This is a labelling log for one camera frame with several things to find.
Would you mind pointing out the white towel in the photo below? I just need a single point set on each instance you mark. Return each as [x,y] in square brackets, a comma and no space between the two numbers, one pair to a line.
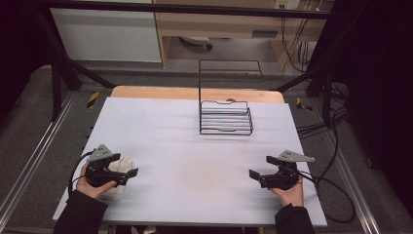
[121,167]

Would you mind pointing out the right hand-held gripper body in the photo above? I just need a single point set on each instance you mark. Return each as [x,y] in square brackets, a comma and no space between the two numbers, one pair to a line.
[284,175]

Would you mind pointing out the white chair base with caster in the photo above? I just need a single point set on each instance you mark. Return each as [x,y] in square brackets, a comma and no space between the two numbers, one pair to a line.
[196,40]

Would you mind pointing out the white cabinet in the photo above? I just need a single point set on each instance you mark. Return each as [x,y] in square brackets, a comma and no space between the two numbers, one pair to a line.
[107,35]

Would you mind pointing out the black metal crossbar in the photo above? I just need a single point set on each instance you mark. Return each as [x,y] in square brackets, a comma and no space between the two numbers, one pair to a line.
[195,8]

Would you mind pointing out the person's right hand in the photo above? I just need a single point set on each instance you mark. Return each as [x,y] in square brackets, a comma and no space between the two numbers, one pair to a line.
[291,195]

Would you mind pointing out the dark curtain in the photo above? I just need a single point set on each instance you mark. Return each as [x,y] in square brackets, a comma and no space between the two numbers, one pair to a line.
[380,81]
[19,52]

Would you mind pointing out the wooden table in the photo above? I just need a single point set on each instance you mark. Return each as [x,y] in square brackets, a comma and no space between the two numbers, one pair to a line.
[181,92]

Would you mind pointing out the person's left hand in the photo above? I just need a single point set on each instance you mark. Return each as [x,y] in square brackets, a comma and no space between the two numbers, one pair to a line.
[92,189]

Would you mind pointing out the white power strip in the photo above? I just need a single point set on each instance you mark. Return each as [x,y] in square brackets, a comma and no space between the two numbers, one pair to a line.
[286,4]

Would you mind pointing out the aluminium floor rail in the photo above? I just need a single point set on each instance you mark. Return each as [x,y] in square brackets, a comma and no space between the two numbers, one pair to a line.
[32,157]
[354,182]

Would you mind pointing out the black metal stand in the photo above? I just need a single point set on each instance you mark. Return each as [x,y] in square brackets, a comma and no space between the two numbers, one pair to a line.
[61,74]
[319,84]

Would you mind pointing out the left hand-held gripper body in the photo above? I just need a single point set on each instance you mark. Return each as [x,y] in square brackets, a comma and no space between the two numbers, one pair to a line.
[99,174]

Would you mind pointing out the yellow black tape strip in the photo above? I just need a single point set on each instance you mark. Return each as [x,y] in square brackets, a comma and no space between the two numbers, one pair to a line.
[302,105]
[93,99]

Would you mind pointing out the white table mat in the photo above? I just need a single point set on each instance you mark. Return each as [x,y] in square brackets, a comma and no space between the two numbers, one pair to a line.
[195,169]

